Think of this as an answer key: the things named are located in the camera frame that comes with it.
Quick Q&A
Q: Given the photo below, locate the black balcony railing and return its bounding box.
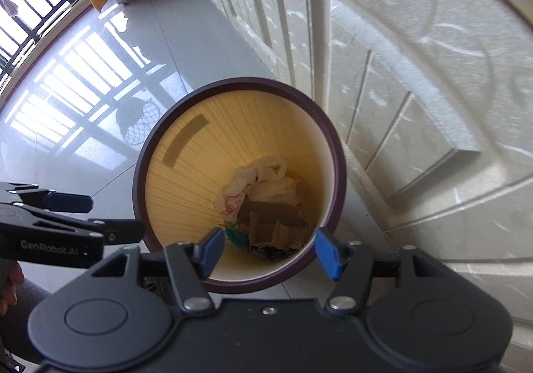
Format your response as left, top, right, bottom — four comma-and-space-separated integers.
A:
0, 0, 91, 84

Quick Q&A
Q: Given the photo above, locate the beige waste bin purple rim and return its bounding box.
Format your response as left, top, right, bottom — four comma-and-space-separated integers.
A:
132, 78, 347, 294

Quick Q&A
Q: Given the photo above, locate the white cabinet wooden top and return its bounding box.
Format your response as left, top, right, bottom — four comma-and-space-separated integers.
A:
164, 0, 533, 373

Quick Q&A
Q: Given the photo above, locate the person's left hand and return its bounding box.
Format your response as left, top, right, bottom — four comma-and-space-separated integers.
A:
0, 262, 26, 316

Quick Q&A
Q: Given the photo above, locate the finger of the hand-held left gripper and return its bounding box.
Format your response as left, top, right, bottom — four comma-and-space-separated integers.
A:
0, 182, 93, 214
0, 203, 146, 244

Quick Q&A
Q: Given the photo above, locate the dark blue wrapper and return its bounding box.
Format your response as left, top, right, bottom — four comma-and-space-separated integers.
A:
250, 246, 301, 260

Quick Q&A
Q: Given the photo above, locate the white bag red print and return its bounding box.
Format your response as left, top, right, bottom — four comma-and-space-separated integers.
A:
214, 155, 288, 228

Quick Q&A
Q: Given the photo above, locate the person's grey trouser leg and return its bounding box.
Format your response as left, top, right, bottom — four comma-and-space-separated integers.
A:
0, 281, 56, 367

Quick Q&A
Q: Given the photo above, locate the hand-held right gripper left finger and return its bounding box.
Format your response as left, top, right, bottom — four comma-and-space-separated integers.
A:
89, 227, 226, 313

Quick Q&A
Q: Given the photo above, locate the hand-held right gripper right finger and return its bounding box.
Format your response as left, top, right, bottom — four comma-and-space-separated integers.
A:
315, 227, 448, 313

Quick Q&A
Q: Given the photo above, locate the brown cardboard piece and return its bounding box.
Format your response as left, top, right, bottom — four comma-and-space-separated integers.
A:
237, 199, 316, 251

